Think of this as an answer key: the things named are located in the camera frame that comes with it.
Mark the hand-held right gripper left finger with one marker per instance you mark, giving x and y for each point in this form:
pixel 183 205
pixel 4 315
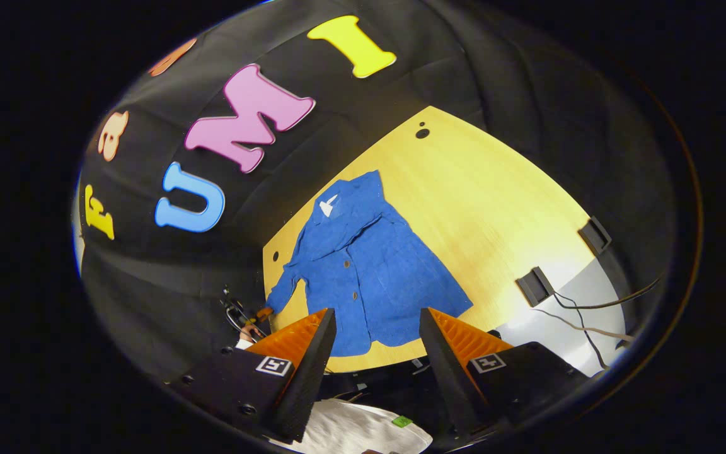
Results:
pixel 309 378

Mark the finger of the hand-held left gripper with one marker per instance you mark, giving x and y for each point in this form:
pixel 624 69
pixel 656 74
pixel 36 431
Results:
pixel 265 313

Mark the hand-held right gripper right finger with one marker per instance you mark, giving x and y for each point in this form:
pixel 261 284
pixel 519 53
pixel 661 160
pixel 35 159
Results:
pixel 445 378

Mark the blue button shirt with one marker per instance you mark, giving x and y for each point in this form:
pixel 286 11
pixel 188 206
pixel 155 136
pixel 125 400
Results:
pixel 369 271

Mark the small green tag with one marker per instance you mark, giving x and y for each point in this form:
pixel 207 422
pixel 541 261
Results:
pixel 402 421

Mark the black table bracket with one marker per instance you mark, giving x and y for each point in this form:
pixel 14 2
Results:
pixel 534 287
pixel 595 236

